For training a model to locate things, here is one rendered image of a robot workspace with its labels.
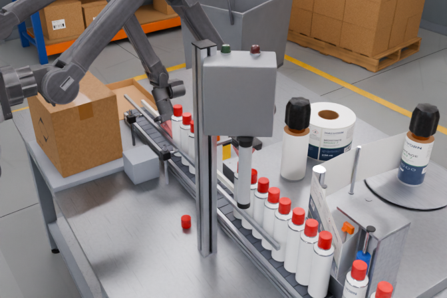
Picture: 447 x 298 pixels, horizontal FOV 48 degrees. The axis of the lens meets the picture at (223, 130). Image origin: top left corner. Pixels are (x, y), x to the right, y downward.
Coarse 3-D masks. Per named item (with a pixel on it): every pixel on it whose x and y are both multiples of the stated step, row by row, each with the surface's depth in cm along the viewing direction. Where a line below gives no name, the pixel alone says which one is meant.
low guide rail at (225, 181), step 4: (144, 100) 219; (144, 104) 217; (148, 104) 215; (148, 108) 214; (152, 108) 212; (152, 112) 211; (156, 112) 209; (156, 116) 208; (220, 172) 173; (220, 176) 171; (224, 176) 171; (224, 180) 170; (228, 180) 169; (228, 184) 168; (232, 184) 167; (232, 188) 166
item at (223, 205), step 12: (144, 108) 220; (144, 120) 210; (156, 132) 202; (168, 144) 195; (180, 168) 181; (192, 180) 175; (228, 192) 169; (228, 204) 164; (228, 216) 159; (240, 228) 154; (252, 240) 149; (264, 252) 145; (276, 264) 141; (288, 276) 137; (300, 288) 134
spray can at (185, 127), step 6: (186, 114) 173; (186, 120) 173; (180, 126) 175; (186, 126) 174; (180, 132) 176; (186, 132) 174; (180, 138) 178; (186, 138) 176; (186, 144) 177; (186, 150) 178; (186, 162) 181
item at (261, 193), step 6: (258, 180) 141; (264, 180) 141; (258, 186) 141; (264, 186) 140; (258, 192) 142; (264, 192) 141; (258, 198) 142; (264, 198) 141; (258, 204) 143; (258, 210) 144; (258, 216) 145; (258, 222) 146; (252, 228) 150; (252, 234) 151; (258, 234) 148
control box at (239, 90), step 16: (208, 64) 114; (224, 64) 114; (240, 64) 114; (256, 64) 114; (272, 64) 114; (208, 80) 115; (224, 80) 115; (240, 80) 115; (256, 80) 115; (272, 80) 115; (208, 96) 117; (224, 96) 117; (240, 96) 117; (256, 96) 117; (272, 96) 117; (208, 112) 120; (224, 112) 119; (240, 112) 119; (256, 112) 119; (272, 112) 119; (208, 128) 122; (224, 128) 122; (240, 128) 122; (256, 128) 121; (272, 128) 121
